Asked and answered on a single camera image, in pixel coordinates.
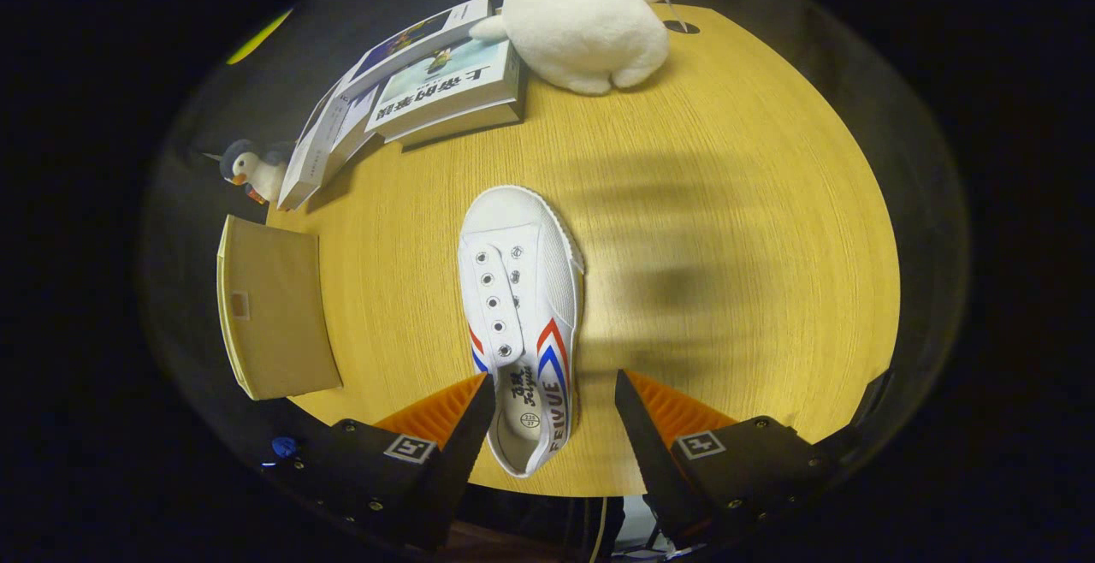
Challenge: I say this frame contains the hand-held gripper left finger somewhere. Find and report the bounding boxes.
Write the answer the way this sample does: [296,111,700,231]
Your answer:
[261,372,497,551]

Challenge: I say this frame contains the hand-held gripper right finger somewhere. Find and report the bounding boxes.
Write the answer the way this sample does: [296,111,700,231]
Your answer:
[614,369,843,551]

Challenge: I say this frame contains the white canvas shoe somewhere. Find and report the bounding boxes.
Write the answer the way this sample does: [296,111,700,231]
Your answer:
[458,185,587,478]

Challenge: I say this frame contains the beige fabric storage box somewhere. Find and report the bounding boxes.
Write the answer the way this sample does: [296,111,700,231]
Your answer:
[216,215,343,401]

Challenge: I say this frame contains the white portrait cover book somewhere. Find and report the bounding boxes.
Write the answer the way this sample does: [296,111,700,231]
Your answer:
[276,88,352,211]

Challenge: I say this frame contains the plain white book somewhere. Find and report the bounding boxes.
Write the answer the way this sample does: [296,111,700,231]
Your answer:
[325,84,382,183]

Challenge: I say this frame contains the grey penguin plush toy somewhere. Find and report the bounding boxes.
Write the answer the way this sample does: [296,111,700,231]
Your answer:
[204,139,292,206]

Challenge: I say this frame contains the pale teal cover book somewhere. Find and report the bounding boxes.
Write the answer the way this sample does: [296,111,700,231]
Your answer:
[365,39,527,146]

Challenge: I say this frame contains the blue picture cover book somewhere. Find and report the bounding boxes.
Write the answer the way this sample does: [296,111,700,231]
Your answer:
[342,0,493,102]

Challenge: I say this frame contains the white duck plush toy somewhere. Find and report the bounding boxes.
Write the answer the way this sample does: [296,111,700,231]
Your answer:
[469,0,674,96]

